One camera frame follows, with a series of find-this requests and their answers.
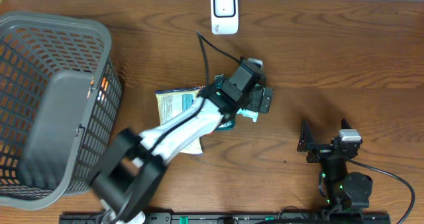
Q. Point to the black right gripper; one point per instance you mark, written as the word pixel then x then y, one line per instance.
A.
pixel 306 143

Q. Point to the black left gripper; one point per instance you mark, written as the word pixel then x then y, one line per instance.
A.
pixel 260 105

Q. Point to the mint green snack packet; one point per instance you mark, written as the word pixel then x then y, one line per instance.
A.
pixel 248 113

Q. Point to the teal mouthwash bottle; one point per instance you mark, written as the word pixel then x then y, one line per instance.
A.
pixel 229 125

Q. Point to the white snack bag blue edges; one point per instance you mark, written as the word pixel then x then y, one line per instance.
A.
pixel 172 102

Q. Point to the orange candy bar wrapper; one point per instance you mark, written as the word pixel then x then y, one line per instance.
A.
pixel 198 86

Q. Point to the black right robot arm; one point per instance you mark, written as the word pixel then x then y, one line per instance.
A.
pixel 344 190

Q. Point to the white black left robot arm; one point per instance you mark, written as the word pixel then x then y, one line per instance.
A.
pixel 128 174

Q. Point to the grey plastic basket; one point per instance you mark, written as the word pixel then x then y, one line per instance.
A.
pixel 60 95

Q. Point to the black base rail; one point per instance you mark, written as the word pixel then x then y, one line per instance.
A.
pixel 240 218

